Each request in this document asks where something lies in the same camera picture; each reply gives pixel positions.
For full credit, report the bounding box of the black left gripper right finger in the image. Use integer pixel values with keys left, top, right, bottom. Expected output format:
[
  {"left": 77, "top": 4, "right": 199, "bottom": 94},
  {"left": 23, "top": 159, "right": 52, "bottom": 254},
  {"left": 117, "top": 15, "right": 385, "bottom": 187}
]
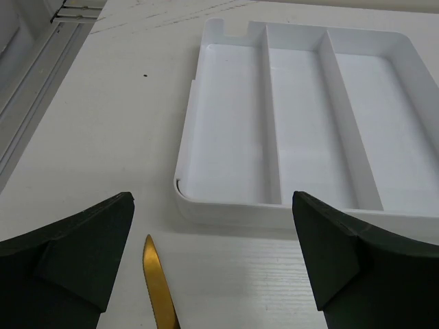
[{"left": 292, "top": 191, "right": 438, "bottom": 328}]

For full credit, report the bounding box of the gold knife green handle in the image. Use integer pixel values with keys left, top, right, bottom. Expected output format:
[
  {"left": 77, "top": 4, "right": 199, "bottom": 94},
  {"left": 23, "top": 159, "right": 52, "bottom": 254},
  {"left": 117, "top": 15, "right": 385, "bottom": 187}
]
[{"left": 143, "top": 234, "right": 181, "bottom": 329}]

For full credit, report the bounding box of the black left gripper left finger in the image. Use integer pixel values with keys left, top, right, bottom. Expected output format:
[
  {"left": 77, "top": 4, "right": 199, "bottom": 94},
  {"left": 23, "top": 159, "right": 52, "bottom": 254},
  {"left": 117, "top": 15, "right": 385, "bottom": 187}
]
[{"left": 1, "top": 192, "right": 134, "bottom": 328}]

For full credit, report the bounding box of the aluminium rail frame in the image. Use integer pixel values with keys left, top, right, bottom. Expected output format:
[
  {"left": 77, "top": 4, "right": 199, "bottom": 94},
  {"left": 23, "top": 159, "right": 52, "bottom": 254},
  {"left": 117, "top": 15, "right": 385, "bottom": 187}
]
[{"left": 1, "top": 1, "right": 106, "bottom": 187}]

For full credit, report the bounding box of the white three-compartment cutlery tray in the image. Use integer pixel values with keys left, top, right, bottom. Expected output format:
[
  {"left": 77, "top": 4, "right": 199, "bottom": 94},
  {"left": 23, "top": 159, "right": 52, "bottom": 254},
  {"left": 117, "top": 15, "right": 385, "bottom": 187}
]
[{"left": 174, "top": 18, "right": 438, "bottom": 242}]

